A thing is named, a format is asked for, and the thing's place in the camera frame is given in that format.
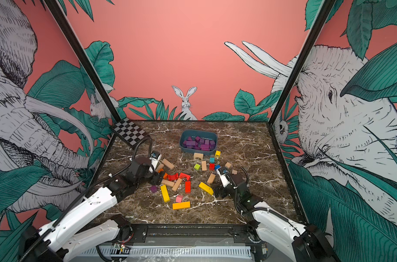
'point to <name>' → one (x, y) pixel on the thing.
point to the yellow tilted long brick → (206, 188)
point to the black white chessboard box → (129, 131)
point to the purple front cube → (154, 189)
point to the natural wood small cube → (228, 165)
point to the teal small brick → (212, 160)
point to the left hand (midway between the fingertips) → (159, 167)
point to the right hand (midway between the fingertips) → (216, 177)
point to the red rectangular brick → (188, 187)
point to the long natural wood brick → (168, 164)
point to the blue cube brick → (217, 167)
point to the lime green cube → (197, 166)
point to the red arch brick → (182, 176)
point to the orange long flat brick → (185, 204)
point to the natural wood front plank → (167, 183)
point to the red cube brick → (211, 166)
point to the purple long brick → (190, 143)
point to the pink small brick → (179, 198)
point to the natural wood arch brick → (198, 155)
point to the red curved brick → (173, 177)
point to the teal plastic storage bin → (198, 141)
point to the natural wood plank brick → (204, 165)
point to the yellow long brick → (165, 194)
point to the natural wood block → (211, 178)
